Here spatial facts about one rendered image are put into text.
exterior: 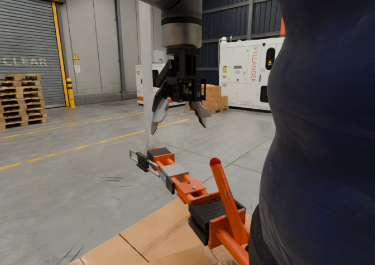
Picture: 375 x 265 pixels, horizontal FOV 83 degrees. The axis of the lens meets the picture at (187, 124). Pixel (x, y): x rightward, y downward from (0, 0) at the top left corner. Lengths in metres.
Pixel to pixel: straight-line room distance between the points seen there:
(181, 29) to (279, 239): 0.40
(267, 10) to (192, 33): 11.34
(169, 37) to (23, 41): 9.14
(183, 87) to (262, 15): 11.41
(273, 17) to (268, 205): 11.48
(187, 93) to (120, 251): 0.91
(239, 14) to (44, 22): 8.57
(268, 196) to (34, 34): 9.60
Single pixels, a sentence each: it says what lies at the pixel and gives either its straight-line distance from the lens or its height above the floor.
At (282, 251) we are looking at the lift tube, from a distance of 0.20.
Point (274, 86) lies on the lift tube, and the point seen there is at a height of 1.35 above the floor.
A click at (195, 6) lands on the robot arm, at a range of 0.49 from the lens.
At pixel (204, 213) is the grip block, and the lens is 0.46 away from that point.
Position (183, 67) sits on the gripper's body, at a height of 1.37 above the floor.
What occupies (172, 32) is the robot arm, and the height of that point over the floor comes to 1.44.
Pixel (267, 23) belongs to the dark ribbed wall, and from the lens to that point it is 11.67.
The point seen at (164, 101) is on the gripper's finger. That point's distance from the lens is 0.50.
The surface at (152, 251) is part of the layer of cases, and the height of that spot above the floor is 0.54.
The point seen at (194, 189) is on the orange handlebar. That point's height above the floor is 1.09.
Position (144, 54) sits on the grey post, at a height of 1.62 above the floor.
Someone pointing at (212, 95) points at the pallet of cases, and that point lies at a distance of 7.10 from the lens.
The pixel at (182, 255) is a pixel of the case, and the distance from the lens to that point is 0.59.
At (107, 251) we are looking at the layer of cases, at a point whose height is 0.54.
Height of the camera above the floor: 1.36
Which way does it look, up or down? 14 degrees down
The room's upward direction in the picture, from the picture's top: straight up
